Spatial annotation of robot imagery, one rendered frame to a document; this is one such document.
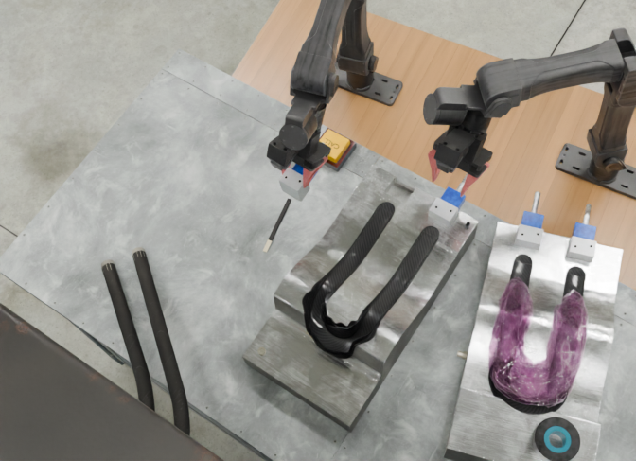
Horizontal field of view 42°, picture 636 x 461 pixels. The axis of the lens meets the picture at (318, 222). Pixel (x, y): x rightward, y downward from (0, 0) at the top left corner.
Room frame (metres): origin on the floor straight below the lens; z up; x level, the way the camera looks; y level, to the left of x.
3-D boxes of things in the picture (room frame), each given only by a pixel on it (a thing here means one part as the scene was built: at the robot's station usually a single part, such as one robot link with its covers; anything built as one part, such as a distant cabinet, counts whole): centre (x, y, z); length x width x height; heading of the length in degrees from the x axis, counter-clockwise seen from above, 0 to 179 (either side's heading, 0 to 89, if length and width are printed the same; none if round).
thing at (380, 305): (0.59, -0.08, 0.92); 0.35 x 0.16 x 0.09; 136
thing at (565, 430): (0.21, -0.35, 0.93); 0.08 x 0.08 x 0.04
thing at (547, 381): (0.41, -0.38, 0.90); 0.26 x 0.18 x 0.08; 154
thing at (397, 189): (0.79, -0.19, 0.87); 0.05 x 0.05 x 0.04; 46
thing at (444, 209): (0.74, -0.29, 0.89); 0.13 x 0.05 x 0.05; 136
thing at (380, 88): (1.14, -0.17, 0.84); 0.20 x 0.07 x 0.08; 53
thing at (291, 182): (0.86, 0.00, 0.94); 0.13 x 0.05 x 0.05; 136
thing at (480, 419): (0.40, -0.38, 0.86); 0.50 x 0.26 x 0.11; 154
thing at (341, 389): (0.59, -0.06, 0.87); 0.50 x 0.26 x 0.14; 136
